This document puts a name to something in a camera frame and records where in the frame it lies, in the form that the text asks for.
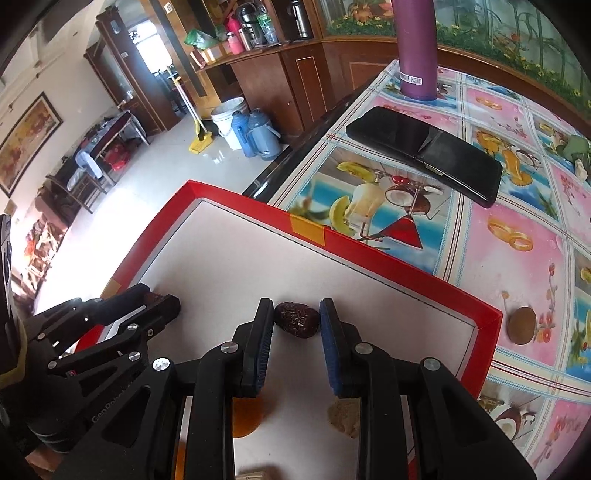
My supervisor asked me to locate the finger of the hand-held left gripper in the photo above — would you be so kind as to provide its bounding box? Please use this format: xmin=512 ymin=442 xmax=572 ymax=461
xmin=46 ymin=295 xmax=182 ymax=380
xmin=31 ymin=283 xmax=154 ymax=358

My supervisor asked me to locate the white plastic bucket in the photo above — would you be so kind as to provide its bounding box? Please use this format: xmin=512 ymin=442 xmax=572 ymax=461
xmin=211 ymin=97 xmax=250 ymax=151

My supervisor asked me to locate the beige crumbly cake piece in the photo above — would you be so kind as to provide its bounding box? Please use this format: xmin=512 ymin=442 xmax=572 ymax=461
xmin=327 ymin=398 xmax=361 ymax=438
xmin=235 ymin=465 xmax=280 ymax=480

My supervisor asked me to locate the black smartphone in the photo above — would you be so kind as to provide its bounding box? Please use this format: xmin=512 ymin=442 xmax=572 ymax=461
xmin=346 ymin=106 xmax=503 ymax=208

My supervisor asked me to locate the small blue thermos jug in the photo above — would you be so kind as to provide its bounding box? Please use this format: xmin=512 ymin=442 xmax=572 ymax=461
xmin=231 ymin=111 xmax=250 ymax=154

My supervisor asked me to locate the large blue thermos jug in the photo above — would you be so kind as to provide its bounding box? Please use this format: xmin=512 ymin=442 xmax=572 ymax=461
xmin=246 ymin=113 xmax=283 ymax=161

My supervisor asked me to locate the purple thermos bottle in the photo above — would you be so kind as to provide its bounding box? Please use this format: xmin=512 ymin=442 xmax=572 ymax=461
xmin=392 ymin=0 xmax=439 ymax=102

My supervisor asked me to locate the yellow broom and dustpan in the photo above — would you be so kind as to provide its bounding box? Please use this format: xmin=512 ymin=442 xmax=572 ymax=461
xmin=166 ymin=67 xmax=214 ymax=154

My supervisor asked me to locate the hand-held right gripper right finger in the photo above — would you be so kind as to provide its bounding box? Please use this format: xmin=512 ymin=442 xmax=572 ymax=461
xmin=318 ymin=298 xmax=539 ymax=480

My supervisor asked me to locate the green plastic bag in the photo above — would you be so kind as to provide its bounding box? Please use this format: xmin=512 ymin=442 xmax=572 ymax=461
xmin=185 ymin=28 xmax=218 ymax=51

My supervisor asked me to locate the dark wooden chair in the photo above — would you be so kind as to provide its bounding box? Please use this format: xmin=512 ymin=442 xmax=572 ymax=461
xmin=45 ymin=173 xmax=100 ymax=214

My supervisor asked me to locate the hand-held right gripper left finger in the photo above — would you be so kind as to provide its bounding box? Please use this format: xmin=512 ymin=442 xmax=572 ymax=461
xmin=55 ymin=298 xmax=276 ymax=480

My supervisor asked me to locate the framed wall painting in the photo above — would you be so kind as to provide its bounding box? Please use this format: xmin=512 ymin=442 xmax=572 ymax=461
xmin=0 ymin=91 xmax=64 ymax=199

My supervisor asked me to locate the steel thermos flask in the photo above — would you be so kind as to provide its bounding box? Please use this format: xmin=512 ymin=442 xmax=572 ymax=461
xmin=288 ymin=0 xmax=310 ymax=40

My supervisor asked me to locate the cluttered side table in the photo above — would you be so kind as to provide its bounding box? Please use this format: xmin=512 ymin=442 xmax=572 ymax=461
xmin=76 ymin=110 xmax=151 ymax=186

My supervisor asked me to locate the red cardboard box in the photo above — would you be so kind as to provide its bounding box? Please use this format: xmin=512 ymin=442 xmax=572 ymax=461
xmin=74 ymin=181 xmax=503 ymax=480

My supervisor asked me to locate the brown wooden cabinet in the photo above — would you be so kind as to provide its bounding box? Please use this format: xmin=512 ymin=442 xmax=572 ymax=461
xmin=191 ymin=0 xmax=400 ymax=141

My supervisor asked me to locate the brown round fruit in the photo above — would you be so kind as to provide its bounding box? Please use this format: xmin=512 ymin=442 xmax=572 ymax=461
xmin=507 ymin=306 xmax=538 ymax=345

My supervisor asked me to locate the bamboo and flower glass mural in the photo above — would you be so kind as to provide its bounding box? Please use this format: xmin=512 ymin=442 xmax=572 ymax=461
xmin=318 ymin=0 xmax=591 ymax=109

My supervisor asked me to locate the orange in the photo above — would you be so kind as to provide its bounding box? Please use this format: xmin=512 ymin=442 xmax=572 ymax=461
xmin=232 ymin=397 xmax=265 ymax=438

